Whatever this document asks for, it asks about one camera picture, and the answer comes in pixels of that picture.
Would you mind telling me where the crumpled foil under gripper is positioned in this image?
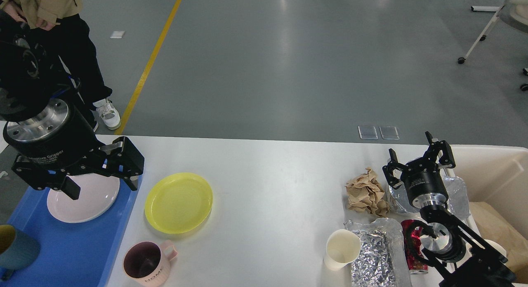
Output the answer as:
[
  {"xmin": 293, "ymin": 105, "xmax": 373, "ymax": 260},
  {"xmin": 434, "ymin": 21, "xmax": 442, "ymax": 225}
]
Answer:
[{"xmin": 387, "ymin": 176, "xmax": 470, "ymax": 221}]

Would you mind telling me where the brown paper in bin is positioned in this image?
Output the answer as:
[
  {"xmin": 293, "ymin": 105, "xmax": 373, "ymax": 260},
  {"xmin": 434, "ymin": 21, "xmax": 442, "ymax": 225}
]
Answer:
[{"xmin": 469, "ymin": 202, "xmax": 528, "ymax": 284}]

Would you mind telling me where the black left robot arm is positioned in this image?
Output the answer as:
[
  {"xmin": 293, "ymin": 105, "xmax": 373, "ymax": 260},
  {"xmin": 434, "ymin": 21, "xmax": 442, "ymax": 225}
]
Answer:
[{"xmin": 1, "ymin": 12, "xmax": 144, "ymax": 200}]

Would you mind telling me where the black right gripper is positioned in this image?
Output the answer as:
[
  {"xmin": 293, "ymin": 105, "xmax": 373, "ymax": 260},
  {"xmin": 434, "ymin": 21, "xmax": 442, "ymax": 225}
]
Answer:
[{"xmin": 382, "ymin": 131, "xmax": 456, "ymax": 209}]

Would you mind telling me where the left floor plate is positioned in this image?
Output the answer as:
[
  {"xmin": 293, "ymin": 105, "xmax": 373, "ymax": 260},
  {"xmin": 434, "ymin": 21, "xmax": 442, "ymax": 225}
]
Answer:
[{"xmin": 358, "ymin": 125, "xmax": 378, "ymax": 140}]

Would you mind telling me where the crushed red can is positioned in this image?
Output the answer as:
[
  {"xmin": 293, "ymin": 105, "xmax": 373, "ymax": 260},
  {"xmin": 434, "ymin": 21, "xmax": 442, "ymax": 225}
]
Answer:
[{"xmin": 401, "ymin": 219, "xmax": 428, "ymax": 275}]

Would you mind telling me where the teal cup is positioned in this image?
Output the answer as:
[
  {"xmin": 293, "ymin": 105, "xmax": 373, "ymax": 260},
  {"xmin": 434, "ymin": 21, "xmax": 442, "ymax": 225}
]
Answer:
[{"xmin": 0, "ymin": 224, "xmax": 41, "ymax": 270}]

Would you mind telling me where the floor plate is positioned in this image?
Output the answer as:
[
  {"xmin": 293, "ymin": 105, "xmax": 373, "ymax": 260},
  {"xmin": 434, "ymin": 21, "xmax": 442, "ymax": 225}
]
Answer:
[
  {"xmin": 358, "ymin": 125, "xmax": 378, "ymax": 140},
  {"xmin": 379, "ymin": 126, "xmax": 400, "ymax": 140}
]

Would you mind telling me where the yellow plastic plate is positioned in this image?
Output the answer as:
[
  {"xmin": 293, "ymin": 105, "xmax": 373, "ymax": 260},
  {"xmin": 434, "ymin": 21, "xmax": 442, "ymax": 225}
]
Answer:
[{"xmin": 144, "ymin": 172, "xmax": 213, "ymax": 235}]

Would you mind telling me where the pink plate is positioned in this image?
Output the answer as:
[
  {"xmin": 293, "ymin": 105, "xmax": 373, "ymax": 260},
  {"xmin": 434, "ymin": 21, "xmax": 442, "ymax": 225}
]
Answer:
[{"xmin": 47, "ymin": 174, "xmax": 120, "ymax": 223}]

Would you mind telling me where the pink HOME mug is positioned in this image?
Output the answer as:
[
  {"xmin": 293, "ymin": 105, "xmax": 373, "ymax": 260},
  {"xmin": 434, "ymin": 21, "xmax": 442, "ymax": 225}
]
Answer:
[{"xmin": 123, "ymin": 240, "xmax": 178, "ymax": 287}]

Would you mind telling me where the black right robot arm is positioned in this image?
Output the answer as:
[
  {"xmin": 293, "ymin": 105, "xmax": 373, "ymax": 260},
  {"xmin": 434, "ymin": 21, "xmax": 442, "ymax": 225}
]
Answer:
[{"xmin": 382, "ymin": 132, "xmax": 516, "ymax": 287}]

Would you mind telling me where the right floor plate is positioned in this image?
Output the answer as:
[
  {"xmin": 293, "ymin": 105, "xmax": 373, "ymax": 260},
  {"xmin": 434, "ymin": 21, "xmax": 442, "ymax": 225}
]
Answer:
[{"xmin": 379, "ymin": 126, "xmax": 400, "ymax": 140}]

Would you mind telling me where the crumpled foil front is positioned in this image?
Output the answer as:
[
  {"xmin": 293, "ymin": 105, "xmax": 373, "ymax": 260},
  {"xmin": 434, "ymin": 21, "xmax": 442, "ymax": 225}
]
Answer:
[{"xmin": 344, "ymin": 218, "xmax": 412, "ymax": 287}]

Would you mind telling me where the beige plastic bin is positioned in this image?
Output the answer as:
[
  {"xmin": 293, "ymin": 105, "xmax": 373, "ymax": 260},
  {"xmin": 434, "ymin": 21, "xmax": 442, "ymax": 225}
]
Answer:
[{"xmin": 450, "ymin": 145, "xmax": 528, "ymax": 239}]

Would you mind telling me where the crumpled brown paper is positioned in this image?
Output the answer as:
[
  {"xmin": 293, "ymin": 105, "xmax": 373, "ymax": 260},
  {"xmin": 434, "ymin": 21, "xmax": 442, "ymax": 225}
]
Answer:
[{"xmin": 345, "ymin": 167, "xmax": 390, "ymax": 218}]

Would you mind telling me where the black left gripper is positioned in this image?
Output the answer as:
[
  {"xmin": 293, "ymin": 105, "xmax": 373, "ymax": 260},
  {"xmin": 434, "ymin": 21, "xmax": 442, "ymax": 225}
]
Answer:
[{"xmin": 3, "ymin": 99, "xmax": 145, "ymax": 200}]

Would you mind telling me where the white paper cup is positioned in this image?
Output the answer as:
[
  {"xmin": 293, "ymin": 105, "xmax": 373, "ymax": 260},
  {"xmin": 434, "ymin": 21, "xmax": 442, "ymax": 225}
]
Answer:
[{"xmin": 323, "ymin": 229, "xmax": 362, "ymax": 271}]

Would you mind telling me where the person in black trousers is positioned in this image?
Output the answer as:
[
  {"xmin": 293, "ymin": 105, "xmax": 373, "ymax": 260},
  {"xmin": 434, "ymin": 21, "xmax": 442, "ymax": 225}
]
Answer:
[{"xmin": 1, "ymin": 0, "xmax": 121, "ymax": 130}]

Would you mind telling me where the blue plastic tray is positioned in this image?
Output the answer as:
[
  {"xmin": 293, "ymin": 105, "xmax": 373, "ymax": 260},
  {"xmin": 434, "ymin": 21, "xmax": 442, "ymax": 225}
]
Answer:
[{"xmin": 1, "ymin": 181, "xmax": 138, "ymax": 287}]

